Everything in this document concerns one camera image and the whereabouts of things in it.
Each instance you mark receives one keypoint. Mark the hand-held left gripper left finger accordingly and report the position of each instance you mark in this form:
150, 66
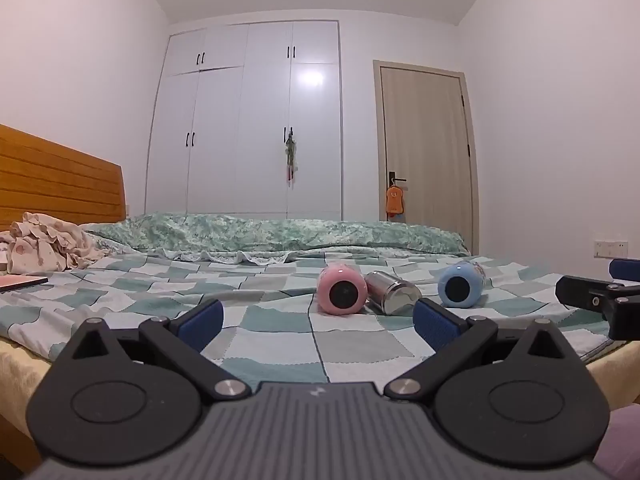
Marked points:
202, 321

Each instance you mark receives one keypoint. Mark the beige wooden door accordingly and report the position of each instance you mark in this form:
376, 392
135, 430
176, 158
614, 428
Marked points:
425, 150

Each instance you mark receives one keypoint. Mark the blue cup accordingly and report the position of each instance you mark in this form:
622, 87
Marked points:
460, 285

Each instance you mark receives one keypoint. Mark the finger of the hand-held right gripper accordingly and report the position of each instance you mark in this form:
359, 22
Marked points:
626, 269
575, 290

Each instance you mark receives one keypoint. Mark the pink floral cloth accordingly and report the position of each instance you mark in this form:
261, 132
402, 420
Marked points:
45, 247

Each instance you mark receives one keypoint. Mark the orange hanging pouch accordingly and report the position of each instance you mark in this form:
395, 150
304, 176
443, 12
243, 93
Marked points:
395, 201

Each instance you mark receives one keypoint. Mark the wooden bed frame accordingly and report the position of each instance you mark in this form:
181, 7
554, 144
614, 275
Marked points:
12, 435

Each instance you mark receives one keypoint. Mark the hanging tassel ornament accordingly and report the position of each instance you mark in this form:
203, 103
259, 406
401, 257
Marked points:
289, 157

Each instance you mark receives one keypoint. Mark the white wall socket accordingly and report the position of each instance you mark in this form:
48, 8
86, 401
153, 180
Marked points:
611, 248

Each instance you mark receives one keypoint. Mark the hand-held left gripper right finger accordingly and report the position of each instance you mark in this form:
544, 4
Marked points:
434, 325

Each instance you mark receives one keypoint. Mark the wooden headboard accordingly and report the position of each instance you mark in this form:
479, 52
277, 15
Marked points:
55, 180

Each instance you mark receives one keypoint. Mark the purple cloth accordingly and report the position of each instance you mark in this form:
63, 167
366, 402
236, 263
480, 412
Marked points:
622, 445

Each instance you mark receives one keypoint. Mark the pink cup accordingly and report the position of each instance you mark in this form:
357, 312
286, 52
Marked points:
336, 290

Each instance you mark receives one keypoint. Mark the stainless steel cup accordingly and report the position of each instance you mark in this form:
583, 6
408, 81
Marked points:
392, 294

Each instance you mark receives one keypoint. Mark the green floral quilt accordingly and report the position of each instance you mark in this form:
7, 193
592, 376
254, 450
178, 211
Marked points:
260, 234

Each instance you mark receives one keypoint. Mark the white wardrobe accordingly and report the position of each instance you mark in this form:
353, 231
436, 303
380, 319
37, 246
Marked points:
250, 125

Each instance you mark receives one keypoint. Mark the checkered bed sheet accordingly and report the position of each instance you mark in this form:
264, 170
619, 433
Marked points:
280, 320

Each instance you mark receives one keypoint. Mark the red flat book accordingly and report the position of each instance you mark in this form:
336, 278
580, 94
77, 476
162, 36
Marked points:
20, 282

